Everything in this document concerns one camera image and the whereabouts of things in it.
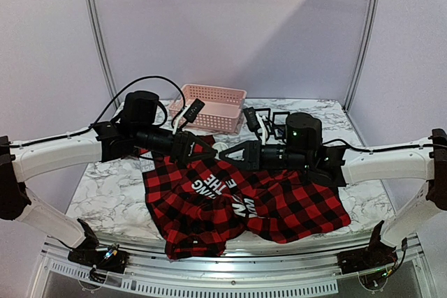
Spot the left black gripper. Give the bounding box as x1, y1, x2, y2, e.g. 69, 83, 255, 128
133, 124, 217, 164

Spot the red black plaid shirt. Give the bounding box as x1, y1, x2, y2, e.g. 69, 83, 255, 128
139, 148, 351, 260

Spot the black display box left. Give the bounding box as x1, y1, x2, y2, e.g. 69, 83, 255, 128
254, 108, 273, 139

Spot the black display box middle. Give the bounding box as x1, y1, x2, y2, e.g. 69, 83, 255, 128
272, 112, 290, 140

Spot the aluminium front rail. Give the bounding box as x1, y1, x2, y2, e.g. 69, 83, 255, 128
29, 233, 437, 297

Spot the pink plastic basket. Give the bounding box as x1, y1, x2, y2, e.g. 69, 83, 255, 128
168, 84, 247, 133

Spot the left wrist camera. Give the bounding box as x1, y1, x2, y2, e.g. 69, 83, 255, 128
171, 98, 205, 134

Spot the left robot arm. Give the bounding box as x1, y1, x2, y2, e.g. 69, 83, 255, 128
1, 91, 217, 266

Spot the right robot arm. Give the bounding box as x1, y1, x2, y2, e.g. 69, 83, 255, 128
219, 108, 446, 267

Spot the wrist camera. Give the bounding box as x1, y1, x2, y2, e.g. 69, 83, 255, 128
171, 98, 205, 134
243, 107, 269, 145

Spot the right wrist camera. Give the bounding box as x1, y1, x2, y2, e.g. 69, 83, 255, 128
243, 107, 269, 145

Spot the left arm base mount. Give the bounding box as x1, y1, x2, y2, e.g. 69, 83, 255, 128
68, 240, 130, 283

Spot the black display box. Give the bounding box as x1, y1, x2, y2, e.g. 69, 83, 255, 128
254, 108, 273, 139
272, 112, 290, 140

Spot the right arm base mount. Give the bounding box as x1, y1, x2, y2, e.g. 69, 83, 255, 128
337, 237, 408, 291

